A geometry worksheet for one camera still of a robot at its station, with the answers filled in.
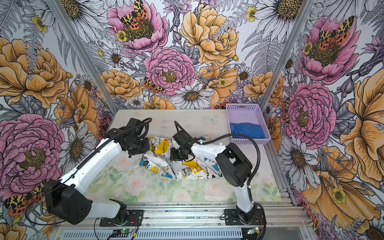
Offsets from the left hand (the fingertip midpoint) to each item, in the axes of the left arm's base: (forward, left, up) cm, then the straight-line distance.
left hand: (145, 153), depth 80 cm
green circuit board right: (-32, -54, -16) cm, 65 cm away
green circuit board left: (-32, +6, -16) cm, 36 cm away
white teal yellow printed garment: (-4, -7, -3) cm, 9 cm away
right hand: (0, -12, -12) cm, 17 cm away
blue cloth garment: (+24, -65, -12) cm, 71 cm away
